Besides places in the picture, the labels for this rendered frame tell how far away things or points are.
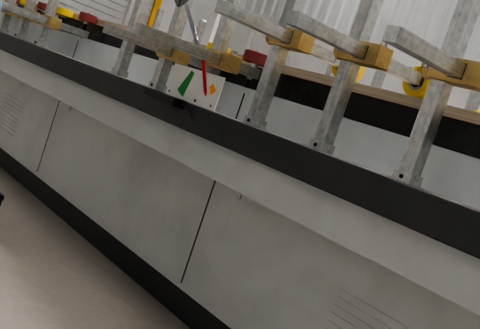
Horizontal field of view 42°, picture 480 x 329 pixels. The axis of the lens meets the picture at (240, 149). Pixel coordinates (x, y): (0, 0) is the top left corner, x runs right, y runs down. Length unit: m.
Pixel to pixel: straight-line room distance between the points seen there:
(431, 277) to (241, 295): 0.77
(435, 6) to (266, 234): 8.34
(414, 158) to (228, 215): 0.82
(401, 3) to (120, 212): 8.28
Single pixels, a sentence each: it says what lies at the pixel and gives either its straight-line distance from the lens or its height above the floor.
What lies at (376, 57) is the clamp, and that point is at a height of 0.94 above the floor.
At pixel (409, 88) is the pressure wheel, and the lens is 1.66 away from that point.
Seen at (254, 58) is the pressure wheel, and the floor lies 0.89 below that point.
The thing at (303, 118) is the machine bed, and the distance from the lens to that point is 1.84.
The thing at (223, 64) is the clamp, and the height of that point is 0.84.
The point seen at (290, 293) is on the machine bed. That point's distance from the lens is 1.79.
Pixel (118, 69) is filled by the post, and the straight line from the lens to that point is 2.27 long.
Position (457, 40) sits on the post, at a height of 1.01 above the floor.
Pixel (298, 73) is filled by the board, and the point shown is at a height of 0.89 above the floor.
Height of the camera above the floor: 0.75
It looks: 4 degrees down
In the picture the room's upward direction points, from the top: 19 degrees clockwise
